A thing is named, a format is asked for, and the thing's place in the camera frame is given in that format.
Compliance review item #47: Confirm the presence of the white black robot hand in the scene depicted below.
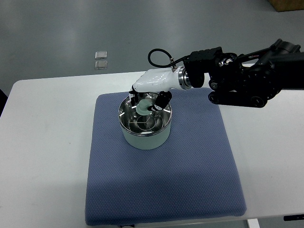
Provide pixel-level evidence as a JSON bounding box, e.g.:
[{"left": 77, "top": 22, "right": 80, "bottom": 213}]
[{"left": 129, "top": 66, "right": 191, "bottom": 111}]

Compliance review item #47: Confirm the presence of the blue quilted mat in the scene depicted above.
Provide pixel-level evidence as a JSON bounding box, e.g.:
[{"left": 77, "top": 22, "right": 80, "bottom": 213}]
[{"left": 85, "top": 88, "right": 247, "bottom": 226}]

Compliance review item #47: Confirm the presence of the green steel pot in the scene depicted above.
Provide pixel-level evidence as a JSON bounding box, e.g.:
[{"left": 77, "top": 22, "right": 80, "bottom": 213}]
[{"left": 118, "top": 91, "right": 172, "bottom": 151}]

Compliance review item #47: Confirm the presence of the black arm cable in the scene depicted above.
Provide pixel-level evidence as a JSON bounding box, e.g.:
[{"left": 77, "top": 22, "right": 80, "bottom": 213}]
[{"left": 148, "top": 48, "right": 190, "bottom": 69}]

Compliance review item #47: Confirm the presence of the glass lid with green knob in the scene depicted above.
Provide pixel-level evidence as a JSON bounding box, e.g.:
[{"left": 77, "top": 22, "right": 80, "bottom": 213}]
[{"left": 118, "top": 93, "right": 172, "bottom": 137}]

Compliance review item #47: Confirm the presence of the dark clothed person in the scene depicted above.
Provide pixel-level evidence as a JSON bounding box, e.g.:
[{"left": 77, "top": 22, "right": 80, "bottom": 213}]
[{"left": 0, "top": 89, "right": 8, "bottom": 115}]

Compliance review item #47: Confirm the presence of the wire steaming rack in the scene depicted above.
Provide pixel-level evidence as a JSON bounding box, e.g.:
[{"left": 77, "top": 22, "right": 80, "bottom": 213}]
[{"left": 126, "top": 112, "right": 164, "bottom": 134}]

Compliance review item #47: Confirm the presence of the black table bracket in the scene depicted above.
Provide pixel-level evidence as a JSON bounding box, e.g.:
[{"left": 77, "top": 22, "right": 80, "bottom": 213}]
[{"left": 284, "top": 214, "right": 304, "bottom": 221}]

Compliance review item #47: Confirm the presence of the upper metal floor plate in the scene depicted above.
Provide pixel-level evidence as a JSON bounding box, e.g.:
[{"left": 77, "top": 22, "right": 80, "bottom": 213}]
[{"left": 95, "top": 51, "right": 107, "bottom": 59}]

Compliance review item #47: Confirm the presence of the brown cardboard box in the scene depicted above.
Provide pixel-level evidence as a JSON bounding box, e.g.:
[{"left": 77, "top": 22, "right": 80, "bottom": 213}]
[{"left": 268, "top": 0, "right": 304, "bottom": 12}]

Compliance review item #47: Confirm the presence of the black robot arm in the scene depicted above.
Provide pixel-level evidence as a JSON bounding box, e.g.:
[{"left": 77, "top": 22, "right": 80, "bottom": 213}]
[{"left": 183, "top": 39, "right": 304, "bottom": 108}]

